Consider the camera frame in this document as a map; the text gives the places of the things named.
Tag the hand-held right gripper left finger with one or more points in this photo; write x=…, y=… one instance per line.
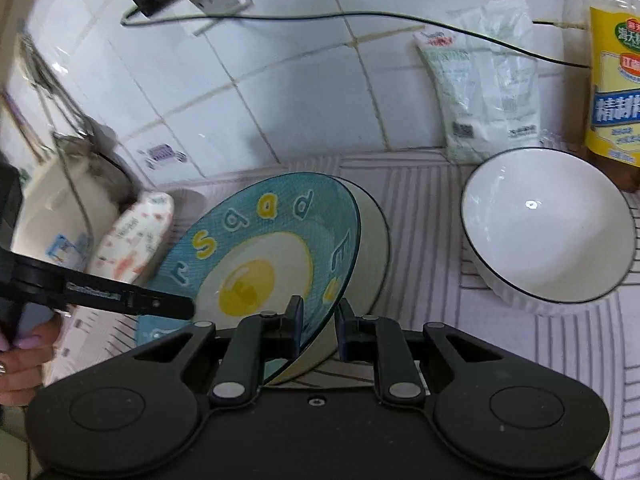
x=296, y=322

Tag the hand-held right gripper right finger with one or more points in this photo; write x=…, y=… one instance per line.
x=345, y=327

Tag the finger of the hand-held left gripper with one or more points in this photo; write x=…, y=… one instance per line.
x=100, y=292

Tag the blue egg print plate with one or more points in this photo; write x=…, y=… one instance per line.
x=240, y=220

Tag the white bowl with black rim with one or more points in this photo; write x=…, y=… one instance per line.
x=540, y=240

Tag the person's left hand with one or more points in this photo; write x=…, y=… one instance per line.
x=25, y=370

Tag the white electric cooker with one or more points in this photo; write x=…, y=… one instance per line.
x=55, y=200

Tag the hanging metal utensil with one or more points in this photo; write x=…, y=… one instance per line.
x=50, y=75

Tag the striped counter mat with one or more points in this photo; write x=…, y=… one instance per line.
x=425, y=200

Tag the white bag with green print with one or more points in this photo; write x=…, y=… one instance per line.
x=450, y=90

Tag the white plastic bag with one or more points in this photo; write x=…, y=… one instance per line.
x=510, y=60

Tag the yellow label cooking wine bottle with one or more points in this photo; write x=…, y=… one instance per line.
x=615, y=110

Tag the small wall sticker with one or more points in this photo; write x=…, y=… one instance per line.
x=162, y=155

